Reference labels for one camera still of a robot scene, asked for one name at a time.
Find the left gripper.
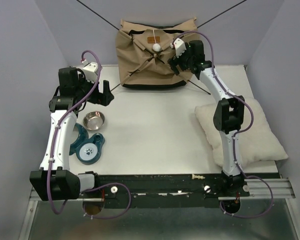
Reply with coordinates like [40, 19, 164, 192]
[75, 73, 115, 106]

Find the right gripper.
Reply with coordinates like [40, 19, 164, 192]
[166, 43, 193, 76]

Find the beige pet tent fabric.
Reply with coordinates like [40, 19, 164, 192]
[115, 18, 200, 90]

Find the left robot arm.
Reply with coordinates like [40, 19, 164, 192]
[29, 62, 114, 201]

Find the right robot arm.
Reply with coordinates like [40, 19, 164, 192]
[168, 38, 245, 196]

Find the steel pet bowl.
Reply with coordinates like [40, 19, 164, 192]
[82, 111, 105, 131]

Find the white pompom toy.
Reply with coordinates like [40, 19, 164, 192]
[152, 43, 162, 53]

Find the teal double bowl stand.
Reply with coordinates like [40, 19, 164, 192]
[69, 123, 105, 165]

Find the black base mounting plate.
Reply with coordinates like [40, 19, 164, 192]
[82, 173, 250, 209]

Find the cream chess piece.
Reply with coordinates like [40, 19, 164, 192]
[191, 174, 205, 180]

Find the white fluffy pillow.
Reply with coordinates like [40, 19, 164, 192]
[194, 97, 289, 167]

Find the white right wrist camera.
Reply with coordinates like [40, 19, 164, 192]
[170, 38, 187, 58]

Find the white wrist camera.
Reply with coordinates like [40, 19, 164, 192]
[170, 38, 187, 58]
[78, 59, 98, 83]

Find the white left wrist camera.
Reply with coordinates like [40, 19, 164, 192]
[78, 59, 98, 83]

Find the aluminium rail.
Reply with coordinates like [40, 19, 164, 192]
[29, 177, 296, 201]

